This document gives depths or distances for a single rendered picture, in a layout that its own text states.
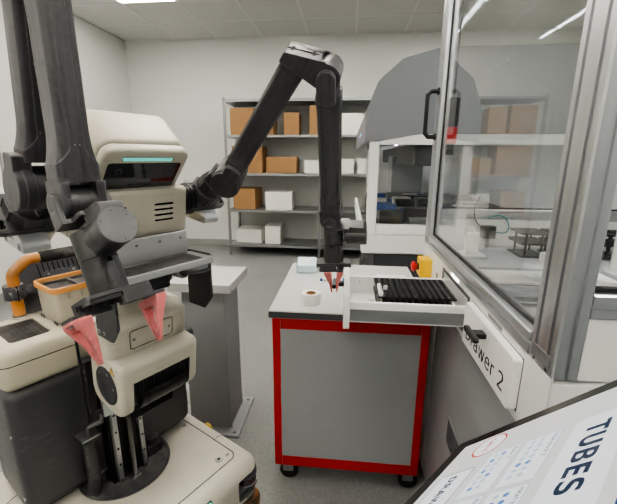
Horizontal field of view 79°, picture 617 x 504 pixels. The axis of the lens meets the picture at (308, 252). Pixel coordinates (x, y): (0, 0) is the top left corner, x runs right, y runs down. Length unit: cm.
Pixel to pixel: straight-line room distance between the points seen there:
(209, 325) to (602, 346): 144
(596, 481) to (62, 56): 72
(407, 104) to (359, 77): 345
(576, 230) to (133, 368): 95
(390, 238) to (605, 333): 137
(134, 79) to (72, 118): 548
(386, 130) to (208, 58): 412
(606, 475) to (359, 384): 124
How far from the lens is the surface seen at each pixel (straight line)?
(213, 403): 198
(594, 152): 66
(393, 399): 152
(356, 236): 107
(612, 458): 29
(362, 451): 166
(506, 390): 86
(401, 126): 194
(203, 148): 567
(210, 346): 182
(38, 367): 128
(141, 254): 98
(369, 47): 545
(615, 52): 67
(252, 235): 517
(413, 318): 110
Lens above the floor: 129
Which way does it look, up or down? 14 degrees down
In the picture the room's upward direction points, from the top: straight up
